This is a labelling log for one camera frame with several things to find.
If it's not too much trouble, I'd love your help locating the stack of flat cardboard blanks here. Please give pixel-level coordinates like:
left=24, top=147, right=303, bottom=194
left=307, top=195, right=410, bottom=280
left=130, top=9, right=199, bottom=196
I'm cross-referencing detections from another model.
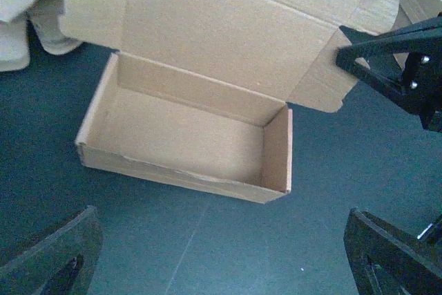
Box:
left=0, top=0, right=66, bottom=72

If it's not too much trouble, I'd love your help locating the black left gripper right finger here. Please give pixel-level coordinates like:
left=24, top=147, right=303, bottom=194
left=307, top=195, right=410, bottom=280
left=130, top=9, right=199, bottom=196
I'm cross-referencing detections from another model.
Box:
left=344, top=209, right=441, bottom=294

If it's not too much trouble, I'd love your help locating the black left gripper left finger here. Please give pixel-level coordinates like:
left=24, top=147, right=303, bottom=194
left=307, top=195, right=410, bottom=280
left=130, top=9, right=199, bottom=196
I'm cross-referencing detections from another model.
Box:
left=1, top=205, right=103, bottom=294

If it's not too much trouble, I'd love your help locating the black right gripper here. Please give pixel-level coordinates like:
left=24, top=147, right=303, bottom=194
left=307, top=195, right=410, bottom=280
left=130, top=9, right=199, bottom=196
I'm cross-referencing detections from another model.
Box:
left=336, top=15, right=441, bottom=133

